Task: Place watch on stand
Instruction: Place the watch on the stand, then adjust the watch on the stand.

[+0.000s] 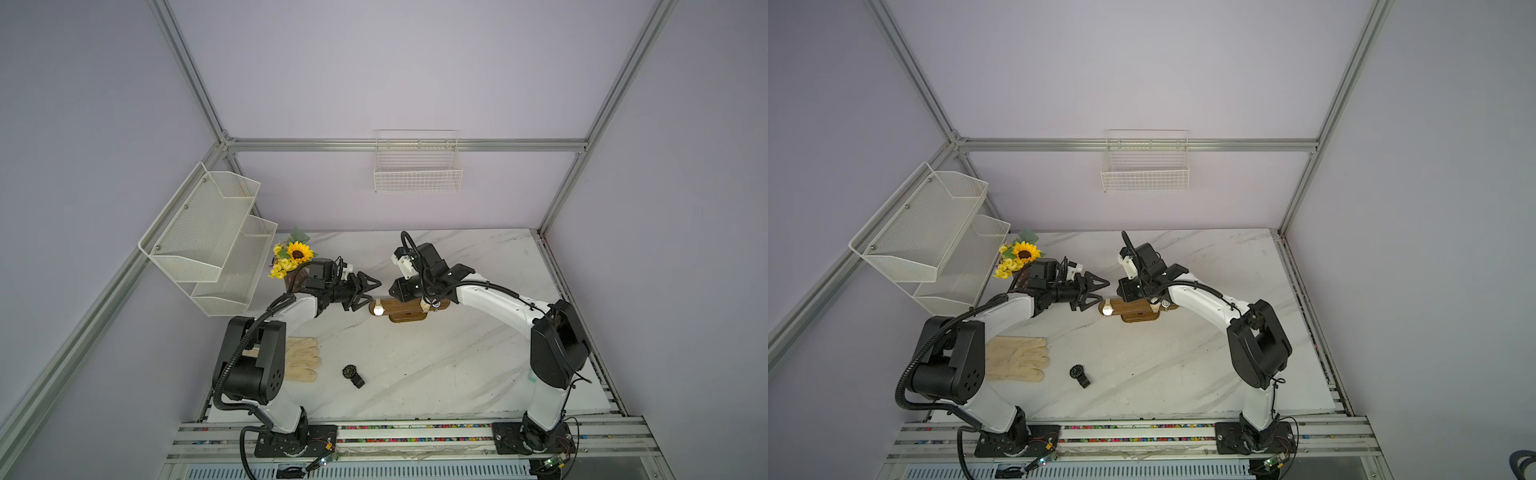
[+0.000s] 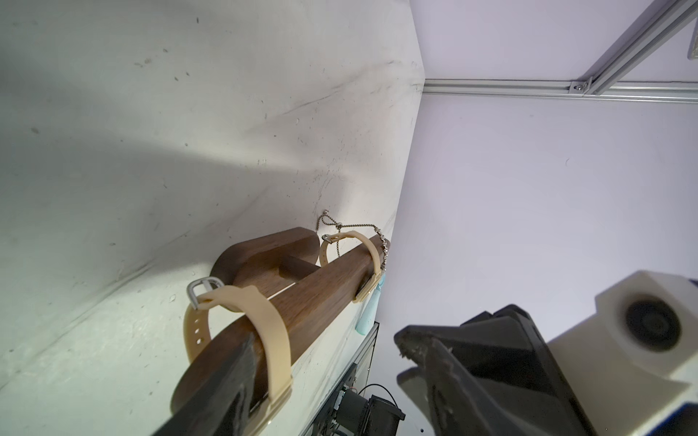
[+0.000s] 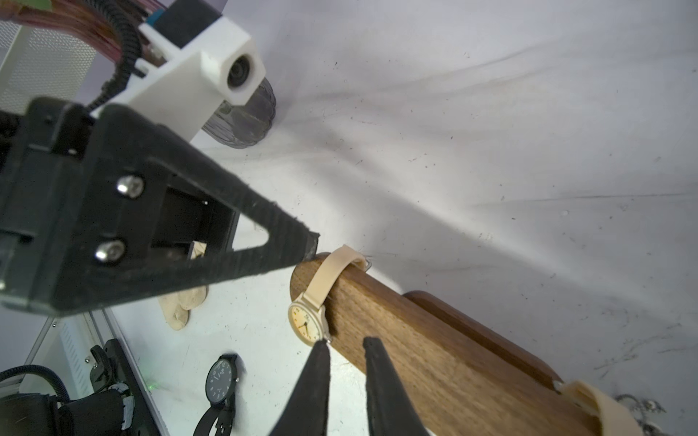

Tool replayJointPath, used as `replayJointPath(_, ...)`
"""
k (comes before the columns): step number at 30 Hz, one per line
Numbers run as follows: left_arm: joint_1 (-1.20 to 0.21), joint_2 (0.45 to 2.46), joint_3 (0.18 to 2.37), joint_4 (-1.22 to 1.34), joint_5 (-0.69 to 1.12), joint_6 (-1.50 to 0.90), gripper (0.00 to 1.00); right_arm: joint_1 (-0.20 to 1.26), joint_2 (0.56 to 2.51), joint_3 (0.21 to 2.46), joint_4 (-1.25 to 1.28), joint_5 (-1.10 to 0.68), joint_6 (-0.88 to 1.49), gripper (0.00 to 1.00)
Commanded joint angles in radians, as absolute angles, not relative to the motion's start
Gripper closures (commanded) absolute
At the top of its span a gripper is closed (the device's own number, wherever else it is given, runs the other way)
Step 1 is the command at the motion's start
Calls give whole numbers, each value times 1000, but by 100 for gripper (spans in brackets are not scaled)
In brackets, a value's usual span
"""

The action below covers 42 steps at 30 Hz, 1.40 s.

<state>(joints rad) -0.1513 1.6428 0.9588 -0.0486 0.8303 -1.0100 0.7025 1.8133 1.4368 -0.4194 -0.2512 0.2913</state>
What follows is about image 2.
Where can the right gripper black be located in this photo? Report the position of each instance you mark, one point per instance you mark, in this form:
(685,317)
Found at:
(492,375)

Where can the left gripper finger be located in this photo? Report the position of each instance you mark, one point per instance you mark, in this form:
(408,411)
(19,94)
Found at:
(222,405)

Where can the wooden watch stand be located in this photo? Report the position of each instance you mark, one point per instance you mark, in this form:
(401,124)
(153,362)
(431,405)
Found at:
(274,289)

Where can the cream strap wrist watch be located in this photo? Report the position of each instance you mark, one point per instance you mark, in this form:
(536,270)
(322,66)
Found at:
(366,260)

